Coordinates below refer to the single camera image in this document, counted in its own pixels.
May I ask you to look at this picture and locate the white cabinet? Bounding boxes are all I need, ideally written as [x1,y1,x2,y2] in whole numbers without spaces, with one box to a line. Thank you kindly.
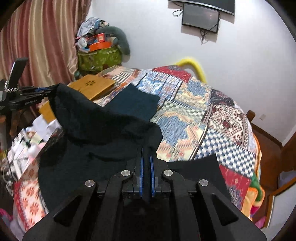
[261,179,295,240]

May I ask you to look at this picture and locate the green patterned bag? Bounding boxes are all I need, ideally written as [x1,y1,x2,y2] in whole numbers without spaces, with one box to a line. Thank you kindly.
[77,46,122,72]

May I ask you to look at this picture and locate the folded dark teal garment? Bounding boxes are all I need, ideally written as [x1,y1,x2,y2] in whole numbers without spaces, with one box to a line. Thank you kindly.
[104,84,160,121]

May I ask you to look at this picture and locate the curved black wall screen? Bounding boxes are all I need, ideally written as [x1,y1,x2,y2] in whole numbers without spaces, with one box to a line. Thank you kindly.
[171,0,235,16]

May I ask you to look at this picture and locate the colourful patchwork bedspread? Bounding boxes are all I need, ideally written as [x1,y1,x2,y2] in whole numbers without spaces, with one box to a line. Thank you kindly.
[14,66,258,232]

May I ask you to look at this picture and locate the orange box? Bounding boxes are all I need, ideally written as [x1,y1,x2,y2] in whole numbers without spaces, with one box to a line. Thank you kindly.
[89,41,112,52]

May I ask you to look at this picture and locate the orange fleece blanket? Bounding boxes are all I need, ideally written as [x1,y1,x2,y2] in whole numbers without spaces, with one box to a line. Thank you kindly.
[241,173,265,221]

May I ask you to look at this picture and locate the grey plush toy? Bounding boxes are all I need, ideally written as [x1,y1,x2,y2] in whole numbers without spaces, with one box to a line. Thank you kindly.
[95,26,130,56]

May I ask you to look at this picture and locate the wooden lap desk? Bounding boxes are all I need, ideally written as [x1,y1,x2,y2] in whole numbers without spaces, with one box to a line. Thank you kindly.
[39,74,115,123]

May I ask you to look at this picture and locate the black pants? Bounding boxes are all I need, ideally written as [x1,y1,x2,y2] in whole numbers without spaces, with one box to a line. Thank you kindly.
[37,83,232,212]

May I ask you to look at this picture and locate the small wall monitor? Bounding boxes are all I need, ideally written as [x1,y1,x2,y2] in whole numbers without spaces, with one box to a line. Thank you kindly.
[182,4,220,33]

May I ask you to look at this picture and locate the yellow curved tube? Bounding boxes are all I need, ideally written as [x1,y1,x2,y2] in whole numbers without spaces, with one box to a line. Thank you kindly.
[175,57,207,84]

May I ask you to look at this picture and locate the striped pink curtain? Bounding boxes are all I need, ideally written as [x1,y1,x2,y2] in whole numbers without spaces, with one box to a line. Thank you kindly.
[1,0,91,87]

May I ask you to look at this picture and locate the white papers pile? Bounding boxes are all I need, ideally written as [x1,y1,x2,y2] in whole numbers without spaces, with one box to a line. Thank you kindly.
[8,115,61,180]

